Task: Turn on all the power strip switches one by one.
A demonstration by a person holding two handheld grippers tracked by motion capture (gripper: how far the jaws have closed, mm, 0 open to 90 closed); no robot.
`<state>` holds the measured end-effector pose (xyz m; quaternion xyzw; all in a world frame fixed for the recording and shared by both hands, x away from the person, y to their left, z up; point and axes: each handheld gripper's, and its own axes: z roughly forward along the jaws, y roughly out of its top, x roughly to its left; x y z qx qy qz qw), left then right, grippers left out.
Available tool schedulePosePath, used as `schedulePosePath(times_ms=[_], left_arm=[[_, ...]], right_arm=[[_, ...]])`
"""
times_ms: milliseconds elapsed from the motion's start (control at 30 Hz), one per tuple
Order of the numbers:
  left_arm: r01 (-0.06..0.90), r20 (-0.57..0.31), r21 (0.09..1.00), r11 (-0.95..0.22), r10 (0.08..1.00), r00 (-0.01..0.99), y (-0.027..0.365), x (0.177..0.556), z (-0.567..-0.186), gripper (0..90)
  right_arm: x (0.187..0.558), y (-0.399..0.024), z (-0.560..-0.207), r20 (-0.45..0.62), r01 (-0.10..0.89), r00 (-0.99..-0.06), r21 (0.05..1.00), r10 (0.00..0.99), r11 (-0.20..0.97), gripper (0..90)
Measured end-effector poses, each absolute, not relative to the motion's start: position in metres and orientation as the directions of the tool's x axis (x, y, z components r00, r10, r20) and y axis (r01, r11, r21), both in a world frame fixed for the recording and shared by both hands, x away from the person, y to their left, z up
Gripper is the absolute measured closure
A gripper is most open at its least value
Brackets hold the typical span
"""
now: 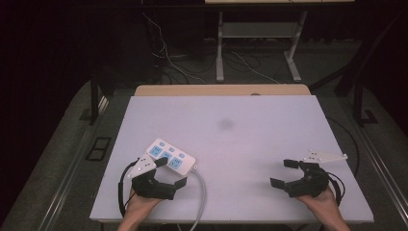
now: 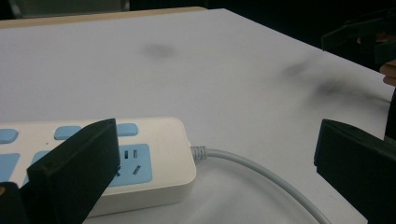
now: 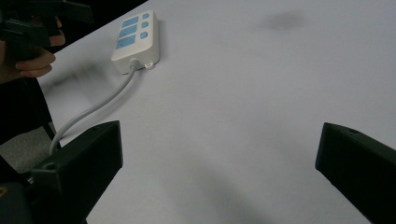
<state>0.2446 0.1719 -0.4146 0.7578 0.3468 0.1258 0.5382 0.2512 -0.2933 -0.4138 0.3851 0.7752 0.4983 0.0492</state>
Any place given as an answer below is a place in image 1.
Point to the aluminium floor rail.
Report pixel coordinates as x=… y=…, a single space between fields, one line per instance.
x=381 y=166
x=72 y=166

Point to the black rectangular floor frame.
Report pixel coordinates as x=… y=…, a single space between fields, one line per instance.
x=98 y=148

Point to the white power strip blue sockets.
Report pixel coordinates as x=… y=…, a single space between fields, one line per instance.
x=176 y=159

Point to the white foam board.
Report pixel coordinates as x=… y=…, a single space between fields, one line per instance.
x=231 y=144

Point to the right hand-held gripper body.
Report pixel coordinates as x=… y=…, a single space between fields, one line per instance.
x=309 y=184

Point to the person's left hand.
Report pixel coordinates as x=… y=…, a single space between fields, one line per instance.
x=138 y=207

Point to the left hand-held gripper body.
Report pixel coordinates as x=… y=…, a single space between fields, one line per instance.
x=150 y=187

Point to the person's right hand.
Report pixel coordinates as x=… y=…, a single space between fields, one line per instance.
x=324 y=207

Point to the grey metal table frame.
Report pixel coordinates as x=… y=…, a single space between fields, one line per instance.
x=256 y=29

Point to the black metal stand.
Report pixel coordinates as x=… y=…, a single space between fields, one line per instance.
x=358 y=102

